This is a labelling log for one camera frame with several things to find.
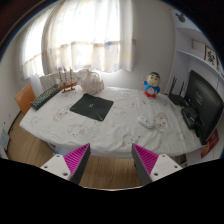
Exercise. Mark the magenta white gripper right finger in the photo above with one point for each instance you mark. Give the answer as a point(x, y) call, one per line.
point(152, 167)

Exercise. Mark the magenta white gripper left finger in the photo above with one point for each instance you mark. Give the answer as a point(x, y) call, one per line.
point(70, 166)

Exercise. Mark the black mouse pad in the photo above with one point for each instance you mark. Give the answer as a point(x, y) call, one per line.
point(92, 107)

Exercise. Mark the black computer monitor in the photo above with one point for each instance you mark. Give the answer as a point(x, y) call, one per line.
point(204, 107)

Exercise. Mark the white patterned tablecloth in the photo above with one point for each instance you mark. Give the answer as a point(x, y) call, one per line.
point(114, 136)

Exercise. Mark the red paper sign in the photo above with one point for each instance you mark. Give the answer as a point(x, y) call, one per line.
point(211, 143)

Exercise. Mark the black wifi router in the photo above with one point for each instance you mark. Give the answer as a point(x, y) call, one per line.
point(176, 99)

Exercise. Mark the black keyboard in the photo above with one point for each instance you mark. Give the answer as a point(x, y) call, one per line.
point(38, 102)

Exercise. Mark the wooden model sailing ship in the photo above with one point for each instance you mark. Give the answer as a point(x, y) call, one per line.
point(66, 85)

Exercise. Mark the cartoon boy figurine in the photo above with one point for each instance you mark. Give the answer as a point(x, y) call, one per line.
point(152, 82)

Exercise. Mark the orange wooden chair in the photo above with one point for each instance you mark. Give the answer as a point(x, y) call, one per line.
point(24, 98)

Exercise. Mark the white conch shell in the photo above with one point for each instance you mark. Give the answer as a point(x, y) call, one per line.
point(91, 82)

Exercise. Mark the white radiator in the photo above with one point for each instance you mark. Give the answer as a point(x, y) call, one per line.
point(51, 79)

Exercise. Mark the framed calligraphy picture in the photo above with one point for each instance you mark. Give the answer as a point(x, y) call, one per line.
point(210, 57)

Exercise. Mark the white sheer curtain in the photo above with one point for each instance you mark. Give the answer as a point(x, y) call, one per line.
point(80, 34)

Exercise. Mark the white wall shelf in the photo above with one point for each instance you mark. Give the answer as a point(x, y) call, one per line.
point(189, 54)

